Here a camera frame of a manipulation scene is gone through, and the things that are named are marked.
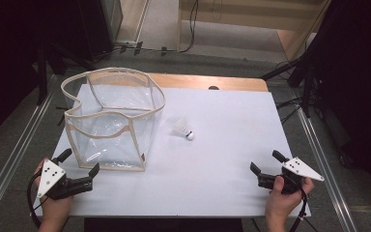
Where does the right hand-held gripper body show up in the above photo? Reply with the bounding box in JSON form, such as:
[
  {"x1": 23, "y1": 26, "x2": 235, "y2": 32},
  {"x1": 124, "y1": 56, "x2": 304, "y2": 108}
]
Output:
[{"x1": 257, "y1": 157, "x2": 326, "y2": 195}]

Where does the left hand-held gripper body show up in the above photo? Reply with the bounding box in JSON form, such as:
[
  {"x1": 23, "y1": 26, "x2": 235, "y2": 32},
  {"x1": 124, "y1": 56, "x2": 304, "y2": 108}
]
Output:
[{"x1": 37, "y1": 159, "x2": 94, "y2": 201}]

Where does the clear plastic bag beige trim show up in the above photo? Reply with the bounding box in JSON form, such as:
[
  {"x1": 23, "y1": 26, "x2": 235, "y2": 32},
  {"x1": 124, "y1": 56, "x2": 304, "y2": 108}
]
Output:
[{"x1": 60, "y1": 67, "x2": 166, "y2": 172}]

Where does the white badminton shuttlecock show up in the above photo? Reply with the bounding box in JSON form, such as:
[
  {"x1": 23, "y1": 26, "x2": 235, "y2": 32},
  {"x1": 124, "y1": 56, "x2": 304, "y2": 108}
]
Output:
[{"x1": 171, "y1": 118, "x2": 195, "y2": 141}]

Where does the person's left hand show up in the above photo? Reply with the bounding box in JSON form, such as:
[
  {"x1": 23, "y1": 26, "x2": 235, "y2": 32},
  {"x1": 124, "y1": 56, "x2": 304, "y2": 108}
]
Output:
[{"x1": 33, "y1": 158, "x2": 74, "y2": 221}]

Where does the person's right hand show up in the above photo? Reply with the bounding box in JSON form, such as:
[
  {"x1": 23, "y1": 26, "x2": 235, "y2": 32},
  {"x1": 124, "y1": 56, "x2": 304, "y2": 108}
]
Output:
[{"x1": 265, "y1": 175, "x2": 315, "y2": 223}]

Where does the white board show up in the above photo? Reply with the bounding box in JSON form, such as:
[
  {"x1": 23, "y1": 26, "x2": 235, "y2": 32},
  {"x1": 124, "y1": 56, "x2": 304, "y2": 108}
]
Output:
[{"x1": 30, "y1": 84, "x2": 312, "y2": 218}]

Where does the black stand leg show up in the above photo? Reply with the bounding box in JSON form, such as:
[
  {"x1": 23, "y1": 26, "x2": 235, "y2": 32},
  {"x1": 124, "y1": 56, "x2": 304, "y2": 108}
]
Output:
[
  {"x1": 260, "y1": 54, "x2": 317, "y2": 119},
  {"x1": 36, "y1": 44, "x2": 49, "y2": 106}
]

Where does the black chair seat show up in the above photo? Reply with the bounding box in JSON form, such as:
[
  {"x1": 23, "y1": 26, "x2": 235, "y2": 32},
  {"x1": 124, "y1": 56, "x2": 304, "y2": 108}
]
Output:
[{"x1": 83, "y1": 217, "x2": 244, "y2": 232}]

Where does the wooden table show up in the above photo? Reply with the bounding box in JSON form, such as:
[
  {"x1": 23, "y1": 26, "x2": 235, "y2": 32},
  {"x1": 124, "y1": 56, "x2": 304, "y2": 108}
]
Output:
[{"x1": 90, "y1": 72, "x2": 270, "y2": 93}]

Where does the black curtain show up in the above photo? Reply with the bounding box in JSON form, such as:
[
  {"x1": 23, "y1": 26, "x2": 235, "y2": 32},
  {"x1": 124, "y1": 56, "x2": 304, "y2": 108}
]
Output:
[
  {"x1": 0, "y1": 0, "x2": 88, "y2": 149},
  {"x1": 305, "y1": 0, "x2": 371, "y2": 207}
]

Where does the dark cabinet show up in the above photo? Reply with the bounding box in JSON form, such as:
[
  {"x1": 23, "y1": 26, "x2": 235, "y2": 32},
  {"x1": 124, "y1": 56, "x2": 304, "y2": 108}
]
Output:
[{"x1": 76, "y1": 0, "x2": 124, "y2": 62}]

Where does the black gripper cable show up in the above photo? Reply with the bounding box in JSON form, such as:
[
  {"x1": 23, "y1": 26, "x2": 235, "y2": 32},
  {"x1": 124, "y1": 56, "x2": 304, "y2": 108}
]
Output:
[
  {"x1": 26, "y1": 172, "x2": 51, "y2": 230},
  {"x1": 289, "y1": 188, "x2": 320, "y2": 232}
]

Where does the metal floor rail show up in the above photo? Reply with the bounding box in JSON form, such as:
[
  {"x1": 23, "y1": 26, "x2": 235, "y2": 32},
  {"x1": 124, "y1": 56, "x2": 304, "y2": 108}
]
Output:
[
  {"x1": 294, "y1": 93, "x2": 358, "y2": 232},
  {"x1": 0, "y1": 75, "x2": 59, "y2": 223}
]

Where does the black floor cable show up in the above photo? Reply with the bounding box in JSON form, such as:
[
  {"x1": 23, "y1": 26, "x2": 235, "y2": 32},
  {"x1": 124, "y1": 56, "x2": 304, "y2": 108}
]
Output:
[{"x1": 112, "y1": 0, "x2": 200, "y2": 54}]

